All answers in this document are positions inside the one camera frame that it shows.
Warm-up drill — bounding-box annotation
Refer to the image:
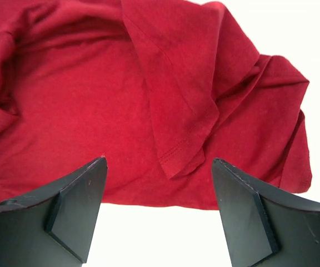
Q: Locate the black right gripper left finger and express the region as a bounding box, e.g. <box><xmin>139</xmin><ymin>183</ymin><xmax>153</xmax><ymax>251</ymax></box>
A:
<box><xmin>0</xmin><ymin>157</ymin><xmax>107</xmax><ymax>267</ymax></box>

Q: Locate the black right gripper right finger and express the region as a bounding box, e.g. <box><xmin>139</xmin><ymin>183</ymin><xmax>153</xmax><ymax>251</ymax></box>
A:
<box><xmin>212</xmin><ymin>158</ymin><xmax>320</xmax><ymax>266</ymax></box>

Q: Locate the dark red t shirt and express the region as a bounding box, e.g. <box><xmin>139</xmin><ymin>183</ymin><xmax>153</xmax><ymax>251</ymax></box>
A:
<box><xmin>0</xmin><ymin>1</ymin><xmax>312</xmax><ymax>210</ymax></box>

